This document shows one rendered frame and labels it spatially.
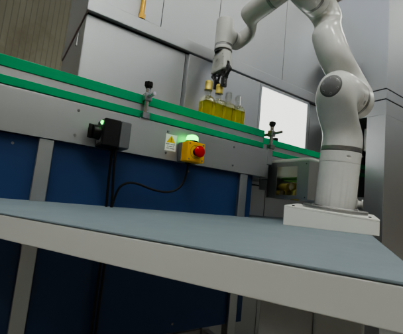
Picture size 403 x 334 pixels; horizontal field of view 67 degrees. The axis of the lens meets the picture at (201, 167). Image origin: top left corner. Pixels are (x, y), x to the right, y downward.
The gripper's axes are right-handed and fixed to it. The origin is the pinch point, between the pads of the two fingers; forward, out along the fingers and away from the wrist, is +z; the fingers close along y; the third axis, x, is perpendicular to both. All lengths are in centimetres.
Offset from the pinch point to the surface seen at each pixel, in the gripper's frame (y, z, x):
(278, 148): 3.4, 23.7, 36.5
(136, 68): -14.6, -1.1, -34.8
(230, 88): -12.2, -5.7, 15.0
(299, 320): 92, 64, -52
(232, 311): 15, 95, 6
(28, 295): 16, 83, -67
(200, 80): -12.0, -4.4, -3.5
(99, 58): -14, 0, -51
